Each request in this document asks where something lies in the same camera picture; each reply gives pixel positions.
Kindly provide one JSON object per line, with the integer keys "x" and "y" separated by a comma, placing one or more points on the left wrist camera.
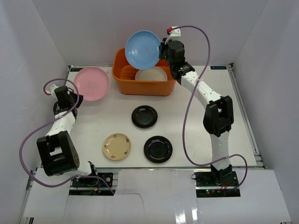
{"x": 51, "y": 92}

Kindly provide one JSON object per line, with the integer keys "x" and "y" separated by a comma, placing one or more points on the left corner label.
{"x": 75, "y": 69}

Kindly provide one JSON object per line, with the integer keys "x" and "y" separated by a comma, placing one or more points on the black plate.
{"x": 144, "y": 116}
{"x": 158, "y": 149}

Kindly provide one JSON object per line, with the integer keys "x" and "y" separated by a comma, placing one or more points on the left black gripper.
{"x": 76, "y": 98}

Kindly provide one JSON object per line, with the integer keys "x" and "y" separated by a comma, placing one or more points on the orange plastic bin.
{"x": 124, "y": 74}

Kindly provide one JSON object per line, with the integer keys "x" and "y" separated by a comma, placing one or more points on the cream bear plate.
{"x": 153, "y": 74}

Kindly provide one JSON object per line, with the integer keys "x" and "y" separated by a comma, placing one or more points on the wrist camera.
{"x": 51, "y": 92}
{"x": 174, "y": 33}

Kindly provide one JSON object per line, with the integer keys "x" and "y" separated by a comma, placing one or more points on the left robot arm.
{"x": 56, "y": 149}

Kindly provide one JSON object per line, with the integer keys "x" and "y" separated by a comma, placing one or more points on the corner label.
{"x": 218, "y": 67}
{"x": 75, "y": 69}

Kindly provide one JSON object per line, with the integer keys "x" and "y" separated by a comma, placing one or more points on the right corner label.
{"x": 218, "y": 67}

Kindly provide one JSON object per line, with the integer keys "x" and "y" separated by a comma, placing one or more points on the pink plate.
{"x": 92, "y": 83}

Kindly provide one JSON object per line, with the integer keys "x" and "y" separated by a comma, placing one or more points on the blue plate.
{"x": 142, "y": 50}

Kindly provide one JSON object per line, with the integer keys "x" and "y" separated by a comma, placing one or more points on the yellow floral plate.
{"x": 117, "y": 146}

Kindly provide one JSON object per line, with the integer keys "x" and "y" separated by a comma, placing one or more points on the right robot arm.
{"x": 218, "y": 116}

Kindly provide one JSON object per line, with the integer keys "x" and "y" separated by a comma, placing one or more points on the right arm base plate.
{"x": 208, "y": 179}

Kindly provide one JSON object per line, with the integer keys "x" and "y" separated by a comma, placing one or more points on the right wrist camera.
{"x": 174, "y": 33}

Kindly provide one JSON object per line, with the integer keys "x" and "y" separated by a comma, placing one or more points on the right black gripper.
{"x": 162, "y": 46}

